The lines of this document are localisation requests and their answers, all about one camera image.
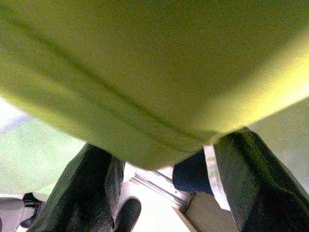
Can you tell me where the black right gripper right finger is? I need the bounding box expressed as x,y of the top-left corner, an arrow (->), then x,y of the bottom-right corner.
172,127 -> 309,232

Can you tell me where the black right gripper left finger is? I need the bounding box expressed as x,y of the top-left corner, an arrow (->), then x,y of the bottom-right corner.
30,143 -> 126,232

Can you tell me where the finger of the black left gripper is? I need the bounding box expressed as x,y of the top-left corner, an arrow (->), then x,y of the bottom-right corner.
115,197 -> 142,232

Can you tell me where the white pillow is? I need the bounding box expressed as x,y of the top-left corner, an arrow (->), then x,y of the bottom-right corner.
0,0 -> 309,171

